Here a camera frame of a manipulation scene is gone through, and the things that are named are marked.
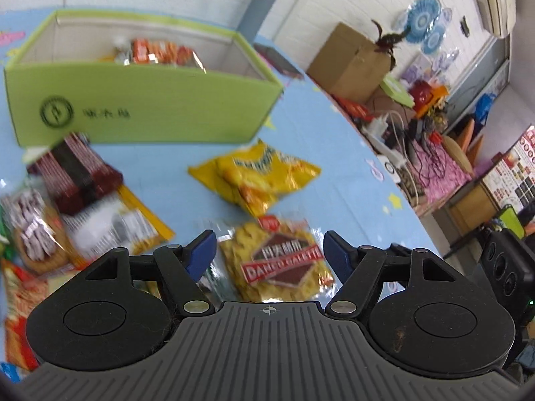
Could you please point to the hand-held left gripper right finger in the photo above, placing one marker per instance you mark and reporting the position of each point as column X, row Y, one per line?
column 337, row 255

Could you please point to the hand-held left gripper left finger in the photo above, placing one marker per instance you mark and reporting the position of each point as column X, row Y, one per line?
column 200, row 255

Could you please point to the clear cracker packet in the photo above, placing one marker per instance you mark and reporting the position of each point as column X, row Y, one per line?
column 276, row 263

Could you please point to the yellow snack packet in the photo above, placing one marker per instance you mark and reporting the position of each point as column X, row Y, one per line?
column 113, row 225

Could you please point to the yellow chip bag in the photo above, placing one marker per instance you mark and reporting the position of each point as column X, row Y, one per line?
column 259, row 175

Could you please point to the dark red snack packet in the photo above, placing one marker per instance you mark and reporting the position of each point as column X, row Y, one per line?
column 75, row 175

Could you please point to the green cardboard box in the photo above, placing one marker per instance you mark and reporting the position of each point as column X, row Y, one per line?
column 167, row 108

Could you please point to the brown cookie packet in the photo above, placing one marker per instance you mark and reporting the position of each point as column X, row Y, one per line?
column 33, row 229

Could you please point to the red striped biscuit packet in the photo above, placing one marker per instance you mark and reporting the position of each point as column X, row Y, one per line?
column 163, row 52

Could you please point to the white candy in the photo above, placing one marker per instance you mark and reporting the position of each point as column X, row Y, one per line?
column 123, row 50

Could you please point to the blue cookie packet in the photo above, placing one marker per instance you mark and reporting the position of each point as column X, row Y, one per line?
column 8, row 372

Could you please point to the pink patterned cloth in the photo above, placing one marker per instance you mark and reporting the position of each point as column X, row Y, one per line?
column 439, row 175

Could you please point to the white power strip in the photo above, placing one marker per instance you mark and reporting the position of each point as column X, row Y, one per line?
column 382, row 140

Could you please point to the flat green box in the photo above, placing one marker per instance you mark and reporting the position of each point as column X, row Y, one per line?
column 397, row 90

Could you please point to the brown cardboard box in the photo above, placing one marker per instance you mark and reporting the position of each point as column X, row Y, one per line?
column 351, row 64

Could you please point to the smartphone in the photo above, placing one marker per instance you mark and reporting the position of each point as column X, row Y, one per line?
column 278, row 60

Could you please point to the dark dried plant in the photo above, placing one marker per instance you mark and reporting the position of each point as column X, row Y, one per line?
column 388, row 39

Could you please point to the small blue paper fan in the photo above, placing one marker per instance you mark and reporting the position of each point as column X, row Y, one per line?
column 434, row 39

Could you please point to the large blue paper fan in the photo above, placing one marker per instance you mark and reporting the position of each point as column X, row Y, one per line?
column 424, row 16

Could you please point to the grey bottle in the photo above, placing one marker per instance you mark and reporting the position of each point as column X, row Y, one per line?
column 261, row 8

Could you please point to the white air conditioner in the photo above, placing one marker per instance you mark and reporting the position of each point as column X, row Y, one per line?
column 495, row 0

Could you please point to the wall poster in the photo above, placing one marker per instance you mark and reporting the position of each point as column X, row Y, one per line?
column 512, row 171

